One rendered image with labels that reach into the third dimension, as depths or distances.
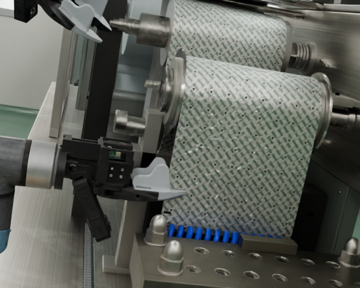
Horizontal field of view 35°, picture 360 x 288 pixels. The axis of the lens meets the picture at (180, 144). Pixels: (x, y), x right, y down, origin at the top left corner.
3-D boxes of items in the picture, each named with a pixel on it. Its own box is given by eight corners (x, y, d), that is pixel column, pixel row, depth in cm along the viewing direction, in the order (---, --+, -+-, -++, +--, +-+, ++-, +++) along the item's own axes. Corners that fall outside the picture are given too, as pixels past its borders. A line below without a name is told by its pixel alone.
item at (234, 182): (158, 229, 96) (178, 123, 92) (288, 244, 101) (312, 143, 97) (158, 230, 96) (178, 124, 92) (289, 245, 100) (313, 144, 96)
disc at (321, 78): (323, 155, 94) (289, 154, 109) (326, 155, 94) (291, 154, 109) (335, 66, 95) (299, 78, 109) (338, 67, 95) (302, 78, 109)
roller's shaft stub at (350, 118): (306, 123, 104) (312, 99, 103) (341, 128, 106) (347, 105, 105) (315, 128, 100) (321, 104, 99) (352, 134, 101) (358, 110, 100)
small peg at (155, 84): (144, 86, 97) (143, 87, 98) (160, 88, 98) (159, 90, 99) (145, 78, 97) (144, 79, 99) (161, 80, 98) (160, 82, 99)
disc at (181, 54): (175, 133, 89) (160, 135, 104) (178, 134, 89) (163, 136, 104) (188, 40, 90) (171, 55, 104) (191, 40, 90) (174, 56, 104)
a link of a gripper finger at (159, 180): (193, 170, 91) (136, 162, 89) (186, 205, 92) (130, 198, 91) (190, 164, 94) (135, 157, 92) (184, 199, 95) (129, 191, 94)
